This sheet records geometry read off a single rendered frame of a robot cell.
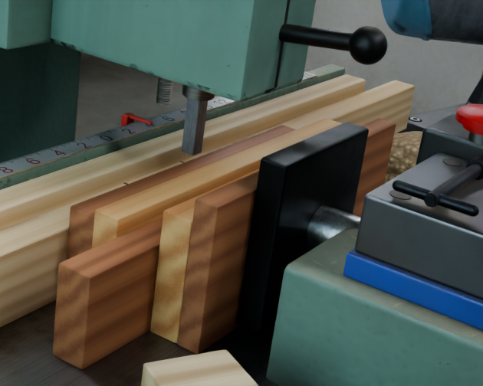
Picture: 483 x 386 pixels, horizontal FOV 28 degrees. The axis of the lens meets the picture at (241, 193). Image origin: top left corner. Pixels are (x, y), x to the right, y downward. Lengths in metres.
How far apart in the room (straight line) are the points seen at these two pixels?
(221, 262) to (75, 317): 0.07
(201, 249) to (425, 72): 3.56
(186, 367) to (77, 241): 0.12
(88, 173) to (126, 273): 0.10
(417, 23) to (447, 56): 2.86
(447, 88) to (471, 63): 0.14
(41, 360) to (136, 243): 0.07
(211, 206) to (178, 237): 0.03
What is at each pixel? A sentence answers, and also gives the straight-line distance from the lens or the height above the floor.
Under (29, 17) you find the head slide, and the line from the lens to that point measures 0.57.
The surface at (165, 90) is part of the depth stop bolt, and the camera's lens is 0.64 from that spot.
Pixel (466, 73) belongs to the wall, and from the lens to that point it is 3.94.
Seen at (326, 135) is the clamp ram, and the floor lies 0.99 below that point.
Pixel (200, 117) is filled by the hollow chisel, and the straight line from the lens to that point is 0.57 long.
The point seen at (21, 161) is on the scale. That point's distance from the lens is 0.52.
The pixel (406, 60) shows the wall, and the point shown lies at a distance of 4.00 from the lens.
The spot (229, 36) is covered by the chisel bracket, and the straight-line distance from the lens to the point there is 0.50.
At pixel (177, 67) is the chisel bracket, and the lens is 0.53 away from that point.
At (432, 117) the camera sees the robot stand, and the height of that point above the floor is 0.82.
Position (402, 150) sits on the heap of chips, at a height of 0.93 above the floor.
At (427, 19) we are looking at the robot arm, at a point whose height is 0.95.
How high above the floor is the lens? 1.15
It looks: 22 degrees down
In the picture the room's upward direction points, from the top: 8 degrees clockwise
